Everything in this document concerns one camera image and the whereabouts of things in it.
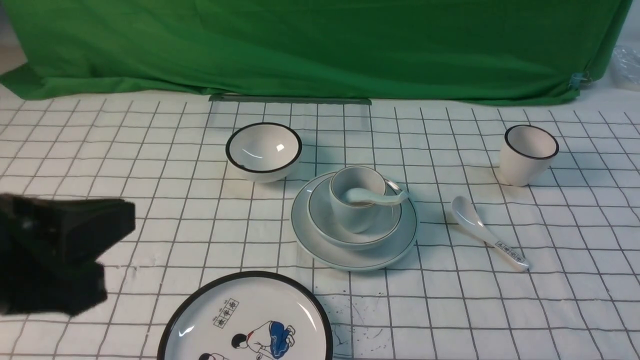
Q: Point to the white grid tablecloth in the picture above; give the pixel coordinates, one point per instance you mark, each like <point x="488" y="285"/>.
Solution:
<point x="452" y="297"/>

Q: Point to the plain white ceramic spoon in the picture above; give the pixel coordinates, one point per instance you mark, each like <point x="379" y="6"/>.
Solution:
<point x="360" y="195"/>

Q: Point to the black-rimmed illustrated plate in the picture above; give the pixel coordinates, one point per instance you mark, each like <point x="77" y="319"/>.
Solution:
<point x="249" y="315"/>

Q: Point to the clear plastic wrap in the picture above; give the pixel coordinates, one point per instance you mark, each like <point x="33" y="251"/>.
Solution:
<point x="625" y="67"/>

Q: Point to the green backdrop cloth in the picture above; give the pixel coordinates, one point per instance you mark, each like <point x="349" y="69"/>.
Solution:
<point x="490" y="52"/>

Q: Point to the black foam left gripper finger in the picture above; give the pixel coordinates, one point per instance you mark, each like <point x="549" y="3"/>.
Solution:
<point x="29" y="287"/>
<point x="65" y="231"/>

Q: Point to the metal binder clip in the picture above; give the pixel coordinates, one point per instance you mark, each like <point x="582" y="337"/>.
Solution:
<point x="579" y="80"/>

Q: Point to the white spoon with label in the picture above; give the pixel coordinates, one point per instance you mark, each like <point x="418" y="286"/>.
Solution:
<point x="468" y="218"/>

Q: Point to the pale green rimmed cup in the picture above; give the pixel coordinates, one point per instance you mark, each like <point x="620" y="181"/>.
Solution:
<point x="355" y="217"/>

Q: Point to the pale green shallow bowl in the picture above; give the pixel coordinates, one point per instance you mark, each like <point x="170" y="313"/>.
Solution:
<point x="326" y="224"/>

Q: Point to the pale green flat plate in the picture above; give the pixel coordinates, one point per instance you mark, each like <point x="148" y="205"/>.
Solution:
<point x="393" y="248"/>

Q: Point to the black-rimmed white cup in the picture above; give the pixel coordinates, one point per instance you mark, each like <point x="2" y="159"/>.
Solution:
<point x="527" y="151"/>

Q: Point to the black-rimmed white bowl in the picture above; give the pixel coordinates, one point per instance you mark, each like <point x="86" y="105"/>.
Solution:
<point x="264" y="152"/>

